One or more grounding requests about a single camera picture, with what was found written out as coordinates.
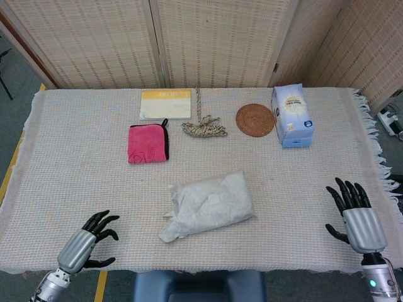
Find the pink folded towel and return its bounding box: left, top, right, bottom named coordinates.
left=127, top=118, right=170, bottom=164

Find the round woven rattan coaster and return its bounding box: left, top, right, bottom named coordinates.
left=235, top=104, right=276, bottom=138

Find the beige woven folding screen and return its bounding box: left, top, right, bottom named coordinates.
left=0, top=0, right=403, bottom=109

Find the light blue tissue pack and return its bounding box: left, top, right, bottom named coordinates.
left=271, top=83, right=315, bottom=149

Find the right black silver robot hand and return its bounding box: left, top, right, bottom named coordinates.
left=325, top=177, right=388, bottom=255

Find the black stand leg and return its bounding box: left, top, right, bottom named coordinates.
left=0, top=34, right=14, bottom=101

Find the white device on floor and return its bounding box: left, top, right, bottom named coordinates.
left=377, top=91, right=403, bottom=142

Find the beige braided rope bundle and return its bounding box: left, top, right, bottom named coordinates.
left=181, top=86, right=229, bottom=138

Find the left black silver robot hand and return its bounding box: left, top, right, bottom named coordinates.
left=56, top=210, right=120, bottom=274

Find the yellow white book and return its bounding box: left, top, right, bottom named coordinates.
left=139, top=89, right=193, bottom=121

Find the white woven tablecloth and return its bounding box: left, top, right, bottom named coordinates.
left=0, top=86, right=403, bottom=274

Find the white plastic bag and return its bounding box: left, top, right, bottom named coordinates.
left=157, top=169, right=258, bottom=243

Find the yellow floor tape strip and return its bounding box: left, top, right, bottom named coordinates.
left=0, top=83, right=47, bottom=205
left=93, top=271, right=108, bottom=302

